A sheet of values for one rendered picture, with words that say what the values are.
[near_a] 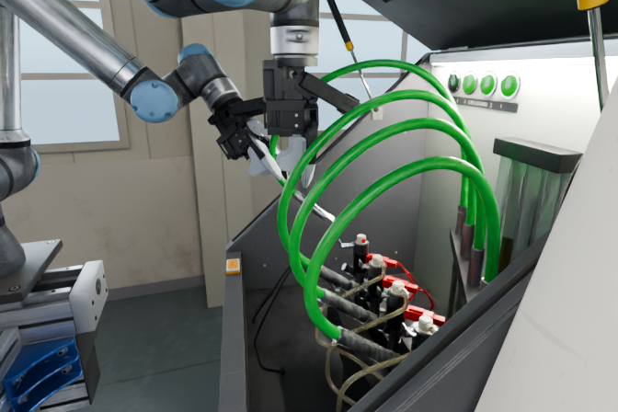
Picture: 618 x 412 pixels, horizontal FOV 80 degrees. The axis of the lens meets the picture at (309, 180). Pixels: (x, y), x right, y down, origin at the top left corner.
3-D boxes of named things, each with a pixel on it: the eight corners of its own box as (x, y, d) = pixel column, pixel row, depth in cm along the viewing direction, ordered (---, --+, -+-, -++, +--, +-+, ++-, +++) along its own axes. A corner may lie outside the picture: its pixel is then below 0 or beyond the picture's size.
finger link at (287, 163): (278, 188, 63) (276, 135, 60) (312, 187, 64) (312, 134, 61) (280, 194, 60) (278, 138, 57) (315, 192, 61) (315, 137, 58)
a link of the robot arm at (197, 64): (182, 73, 87) (211, 52, 87) (205, 108, 85) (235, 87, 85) (166, 55, 79) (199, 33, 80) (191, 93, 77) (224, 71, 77)
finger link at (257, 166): (265, 193, 75) (245, 157, 78) (285, 176, 73) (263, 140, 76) (257, 193, 73) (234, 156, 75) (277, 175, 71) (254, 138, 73)
